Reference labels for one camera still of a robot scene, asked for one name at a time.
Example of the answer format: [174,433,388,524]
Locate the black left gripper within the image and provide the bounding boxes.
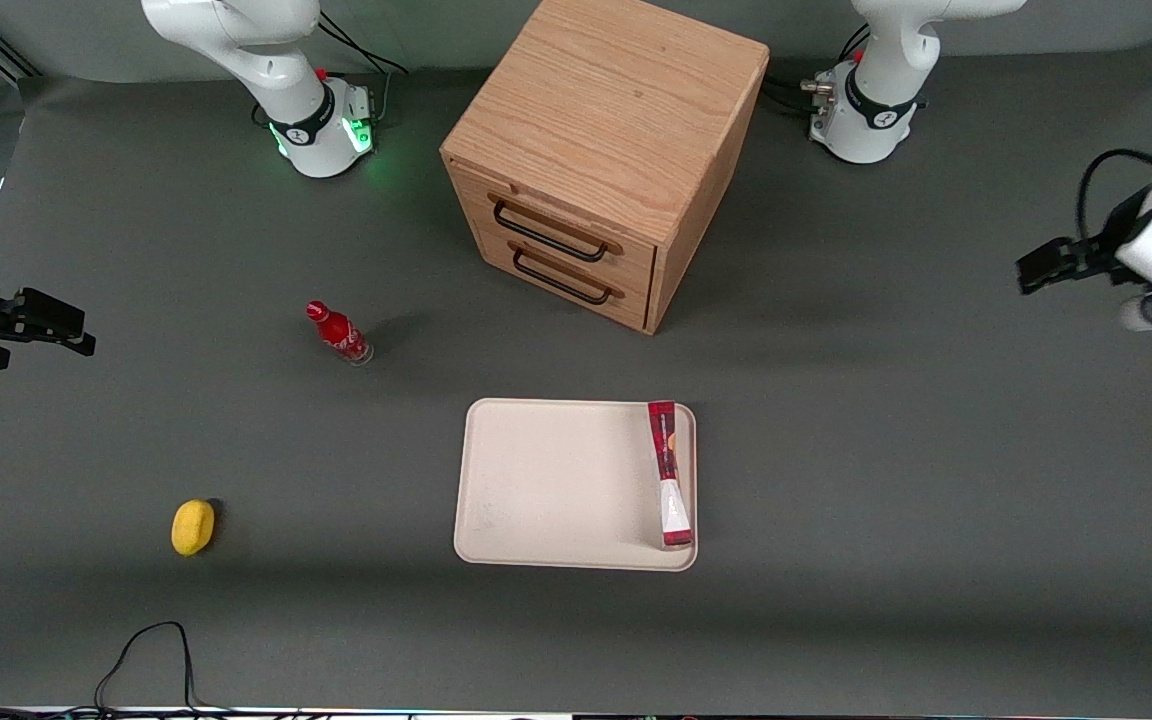
[1015,187,1152,297]

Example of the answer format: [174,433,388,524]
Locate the black left arm base cables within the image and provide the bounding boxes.
[764,22,875,113]

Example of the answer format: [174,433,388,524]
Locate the yellow lemon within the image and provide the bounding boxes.
[171,499,216,557]

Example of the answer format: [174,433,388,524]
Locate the wooden drawer cabinet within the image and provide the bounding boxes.
[440,0,771,336]

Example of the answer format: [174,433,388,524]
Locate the beige rectangular tray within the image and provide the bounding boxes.
[453,398,699,573]

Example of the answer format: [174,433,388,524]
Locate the red soda bottle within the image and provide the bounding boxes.
[305,300,375,367]

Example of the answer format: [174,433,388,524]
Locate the aluminium frame rail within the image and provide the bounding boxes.
[0,18,39,83]

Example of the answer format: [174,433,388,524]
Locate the black arm base cables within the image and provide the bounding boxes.
[316,8,409,121]
[764,22,875,113]

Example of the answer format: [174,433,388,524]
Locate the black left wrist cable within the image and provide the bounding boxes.
[1076,148,1152,246]

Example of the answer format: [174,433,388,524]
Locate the wooden drawer black handle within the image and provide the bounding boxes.
[451,165,658,293]
[471,220,655,334]

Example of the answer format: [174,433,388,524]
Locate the black cable loop on table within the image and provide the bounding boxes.
[0,621,237,720]

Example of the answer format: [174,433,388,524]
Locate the black right arm base cables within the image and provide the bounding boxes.
[316,8,409,121]

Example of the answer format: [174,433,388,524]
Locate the red tartan cookie box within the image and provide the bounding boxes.
[647,400,695,549]

